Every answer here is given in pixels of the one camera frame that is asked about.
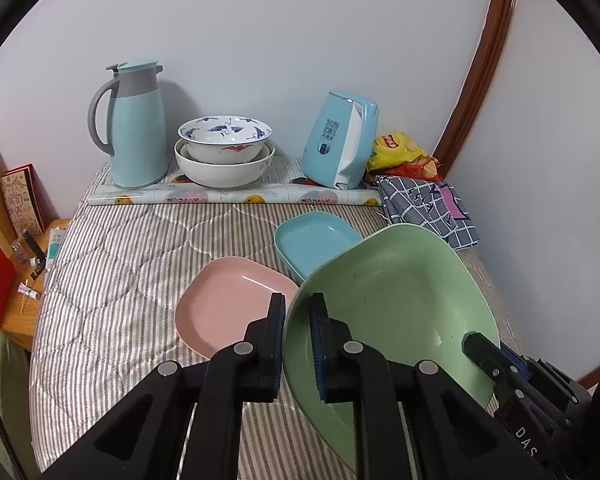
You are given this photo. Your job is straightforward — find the grey checked folded cloth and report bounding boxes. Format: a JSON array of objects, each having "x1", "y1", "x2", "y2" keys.
[{"x1": 375, "y1": 174, "x2": 481, "y2": 252}]

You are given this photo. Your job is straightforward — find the wooden nightstand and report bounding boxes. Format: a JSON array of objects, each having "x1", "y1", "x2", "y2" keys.
[{"x1": 0, "y1": 217, "x2": 73, "y2": 353}]

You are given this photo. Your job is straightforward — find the patterned brown book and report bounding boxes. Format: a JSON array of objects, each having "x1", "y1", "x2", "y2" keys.
[{"x1": 0, "y1": 163, "x2": 46, "y2": 236}]

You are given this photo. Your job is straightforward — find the white ceramic bowl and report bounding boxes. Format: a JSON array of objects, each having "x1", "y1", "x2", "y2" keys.
[{"x1": 174, "y1": 138, "x2": 276, "y2": 189}]

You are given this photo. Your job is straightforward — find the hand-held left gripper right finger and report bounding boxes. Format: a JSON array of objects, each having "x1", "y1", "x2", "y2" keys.
[{"x1": 307, "y1": 292, "x2": 551, "y2": 480}]

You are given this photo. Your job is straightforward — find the white teal tube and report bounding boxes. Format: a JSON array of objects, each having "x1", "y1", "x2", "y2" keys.
[{"x1": 47, "y1": 227, "x2": 67, "y2": 268}]

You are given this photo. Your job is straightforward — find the yellow snack bag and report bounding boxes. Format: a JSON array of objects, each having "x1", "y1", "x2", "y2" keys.
[{"x1": 367, "y1": 132, "x2": 428, "y2": 172}]

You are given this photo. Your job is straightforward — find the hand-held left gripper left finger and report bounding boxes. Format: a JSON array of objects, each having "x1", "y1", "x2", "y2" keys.
[{"x1": 40, "y1": 292, "x2": 287, "y2": 480}]

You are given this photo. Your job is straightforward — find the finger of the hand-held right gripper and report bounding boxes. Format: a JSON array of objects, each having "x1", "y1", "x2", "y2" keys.
[
  {"x1": 462, "y1": 332, "x2": 508, "y2": 386},
  {"x1": 500, "y1": 344, "x2": 531, "y2": 386}
]

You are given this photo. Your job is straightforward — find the brown wooden rail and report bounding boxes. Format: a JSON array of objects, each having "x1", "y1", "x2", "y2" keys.
[{"x1": 575, "y1": 359, "x2": 600, "y2": 392}]

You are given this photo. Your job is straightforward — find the small black bottle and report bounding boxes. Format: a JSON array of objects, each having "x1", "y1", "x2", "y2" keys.
[{"x1": 12, "y1": 229, "x2": 48, "y2": 278}]

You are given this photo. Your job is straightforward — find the blue plastic plate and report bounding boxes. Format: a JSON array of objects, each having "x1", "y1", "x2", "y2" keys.
[{"x1": 273, "y1": 211, "x2": 363, "y2": 283}]

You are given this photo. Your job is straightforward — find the brown wooden door frame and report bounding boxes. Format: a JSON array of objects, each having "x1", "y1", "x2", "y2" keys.
[{"x1": 432, "y1": 0, "x2": 521, "y2": 181}]

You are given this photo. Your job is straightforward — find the green plastic plate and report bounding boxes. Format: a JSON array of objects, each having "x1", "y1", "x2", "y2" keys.
[{"x1": 282, "y1": 223, "x2": 501, "y2": 473}]

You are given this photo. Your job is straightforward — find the striped quilted blanket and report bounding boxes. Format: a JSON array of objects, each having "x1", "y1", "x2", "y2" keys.
[{"x1": 30, "y1": 155, "x2": 531, "y2": 480}]

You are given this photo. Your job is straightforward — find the pink plastic plate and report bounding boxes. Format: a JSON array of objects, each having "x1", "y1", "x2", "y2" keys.
[{"x1": 175, "y1": 256, "x2": 301, "y2": 361}]

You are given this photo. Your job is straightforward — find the light blue electric kettle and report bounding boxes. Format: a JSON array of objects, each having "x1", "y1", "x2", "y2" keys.
[{"x1": 301, "y1": 91, "x2": 380, "y2": 190}]

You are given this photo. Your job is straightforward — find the light blue thermos jug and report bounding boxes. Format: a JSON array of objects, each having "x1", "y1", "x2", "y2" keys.
[{"x1": 89, "y1": 58, "x2": 168, "y2": 189}]

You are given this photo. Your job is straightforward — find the red snack bag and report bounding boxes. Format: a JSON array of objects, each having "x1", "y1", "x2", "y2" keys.
[{"x1": 405, "y1": 155, "x2": 445, "y2": 182}]

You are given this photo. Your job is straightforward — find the blue patterned ceramic bowl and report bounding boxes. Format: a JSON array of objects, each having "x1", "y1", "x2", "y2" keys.
[{"x1": 177, "y1": 116, "x2": 273, "y2": 165}]

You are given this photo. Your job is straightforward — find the rolled fruit print table cover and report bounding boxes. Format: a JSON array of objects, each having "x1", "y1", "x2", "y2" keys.
[{"x1": 87, "y1": 155, "x2": 383, "y2": 207}]

